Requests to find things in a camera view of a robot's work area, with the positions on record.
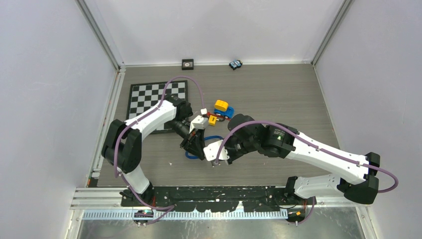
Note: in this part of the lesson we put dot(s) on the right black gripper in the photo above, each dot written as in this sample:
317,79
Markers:
232,158

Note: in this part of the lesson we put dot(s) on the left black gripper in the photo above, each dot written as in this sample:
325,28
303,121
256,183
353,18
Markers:
194,143

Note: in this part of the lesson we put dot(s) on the blue cable lock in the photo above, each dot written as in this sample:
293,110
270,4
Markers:
206,139

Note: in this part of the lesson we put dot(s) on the yellow black padlock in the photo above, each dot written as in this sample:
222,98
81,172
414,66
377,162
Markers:
212,121

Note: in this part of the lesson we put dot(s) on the red cable padlock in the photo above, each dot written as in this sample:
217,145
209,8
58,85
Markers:
211,115

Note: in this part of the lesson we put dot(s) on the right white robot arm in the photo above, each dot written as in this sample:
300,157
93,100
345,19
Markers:
350,175

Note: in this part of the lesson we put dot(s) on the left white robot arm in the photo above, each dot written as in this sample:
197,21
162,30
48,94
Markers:
122,147

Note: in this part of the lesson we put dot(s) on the blue yellow toy car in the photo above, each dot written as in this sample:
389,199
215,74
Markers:
222,108

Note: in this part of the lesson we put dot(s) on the black white chessboard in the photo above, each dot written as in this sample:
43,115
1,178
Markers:
145,95

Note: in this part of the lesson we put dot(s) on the small blue toy car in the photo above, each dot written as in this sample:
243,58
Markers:
235,64

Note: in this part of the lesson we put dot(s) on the small black square box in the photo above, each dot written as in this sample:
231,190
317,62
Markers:
187,64

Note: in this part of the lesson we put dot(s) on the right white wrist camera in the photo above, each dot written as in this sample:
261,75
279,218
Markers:
211,151

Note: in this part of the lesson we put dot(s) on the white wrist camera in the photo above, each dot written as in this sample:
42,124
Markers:
211,151
199,122

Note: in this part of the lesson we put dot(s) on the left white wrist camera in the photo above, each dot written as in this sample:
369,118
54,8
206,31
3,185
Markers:
199,122

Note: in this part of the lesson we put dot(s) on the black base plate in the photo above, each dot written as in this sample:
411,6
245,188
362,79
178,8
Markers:
215,198

